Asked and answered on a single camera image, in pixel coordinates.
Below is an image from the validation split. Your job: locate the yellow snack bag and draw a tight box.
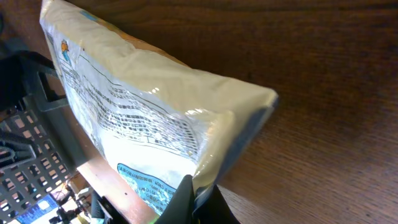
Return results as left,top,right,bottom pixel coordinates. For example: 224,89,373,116
40,0,278,214

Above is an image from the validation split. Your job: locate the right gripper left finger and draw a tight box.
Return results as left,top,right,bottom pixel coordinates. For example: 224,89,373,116
155,175,195,224

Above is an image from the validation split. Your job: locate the grey plastic mesh basket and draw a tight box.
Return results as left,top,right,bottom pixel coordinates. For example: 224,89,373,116
1,42,86,223

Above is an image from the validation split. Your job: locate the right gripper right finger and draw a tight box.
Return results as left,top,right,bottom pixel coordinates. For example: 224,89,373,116
194,185,240,224

